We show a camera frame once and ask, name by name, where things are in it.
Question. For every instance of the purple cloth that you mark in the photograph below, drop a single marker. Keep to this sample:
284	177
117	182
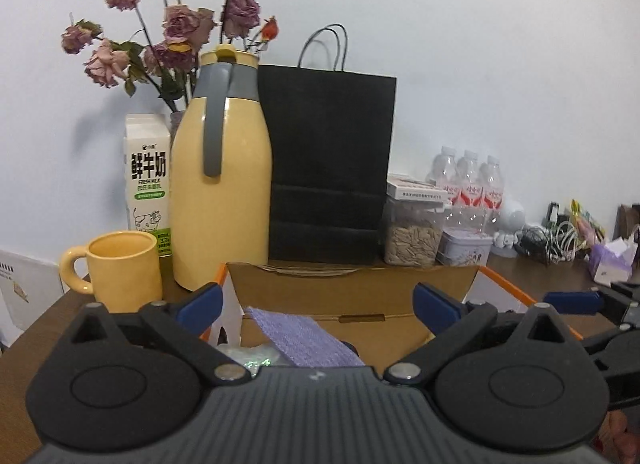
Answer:
303	341

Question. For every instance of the colourful snack bag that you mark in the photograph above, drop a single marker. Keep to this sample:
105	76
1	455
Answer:
589	231

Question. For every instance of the iridescent plastic bag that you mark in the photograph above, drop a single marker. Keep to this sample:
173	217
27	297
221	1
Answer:
252	358

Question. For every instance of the clear seed container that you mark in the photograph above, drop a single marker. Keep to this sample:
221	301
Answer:
412	232

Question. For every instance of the dried rose bouquet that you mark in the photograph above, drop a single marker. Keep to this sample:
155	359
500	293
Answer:
171	65

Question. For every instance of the white flat box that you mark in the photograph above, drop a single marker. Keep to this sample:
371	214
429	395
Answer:
402	188

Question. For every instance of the yellow thermos jug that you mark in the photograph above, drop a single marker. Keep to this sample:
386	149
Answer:
221	167

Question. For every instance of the yellow mug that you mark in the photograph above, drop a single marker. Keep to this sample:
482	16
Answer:
120	269

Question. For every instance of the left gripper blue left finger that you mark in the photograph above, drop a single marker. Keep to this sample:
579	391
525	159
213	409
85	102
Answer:
201	309

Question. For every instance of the water bottle middle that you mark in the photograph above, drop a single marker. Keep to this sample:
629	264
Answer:
470	191

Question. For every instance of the purple tissue pack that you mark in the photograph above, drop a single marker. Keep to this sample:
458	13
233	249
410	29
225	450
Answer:
612	262

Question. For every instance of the small printed tin box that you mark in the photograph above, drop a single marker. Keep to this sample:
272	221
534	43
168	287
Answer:
463	247

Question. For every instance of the water bottle right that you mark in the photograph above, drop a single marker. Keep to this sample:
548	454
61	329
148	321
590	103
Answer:
493	189

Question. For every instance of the black paper bag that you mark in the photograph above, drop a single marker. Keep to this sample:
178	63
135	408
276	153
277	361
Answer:
330	133

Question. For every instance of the water bottle left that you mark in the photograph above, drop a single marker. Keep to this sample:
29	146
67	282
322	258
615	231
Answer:
443	174

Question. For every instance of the person right hand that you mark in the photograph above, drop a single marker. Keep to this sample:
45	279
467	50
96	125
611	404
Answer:
615	441

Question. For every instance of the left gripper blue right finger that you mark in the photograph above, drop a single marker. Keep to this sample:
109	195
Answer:
436	310

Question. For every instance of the water bottle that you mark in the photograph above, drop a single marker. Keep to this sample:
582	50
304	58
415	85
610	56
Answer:
470	191
493	189
443	174

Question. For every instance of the red cardboard box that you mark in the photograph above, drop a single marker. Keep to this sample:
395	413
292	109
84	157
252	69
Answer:
371	307

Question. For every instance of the white milk carton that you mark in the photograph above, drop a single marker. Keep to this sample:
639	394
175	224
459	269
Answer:
147	161

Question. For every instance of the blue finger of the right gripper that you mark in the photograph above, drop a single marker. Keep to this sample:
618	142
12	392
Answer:
574	302

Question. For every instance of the white robot figurine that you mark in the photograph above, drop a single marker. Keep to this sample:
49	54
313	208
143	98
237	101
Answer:
510	221

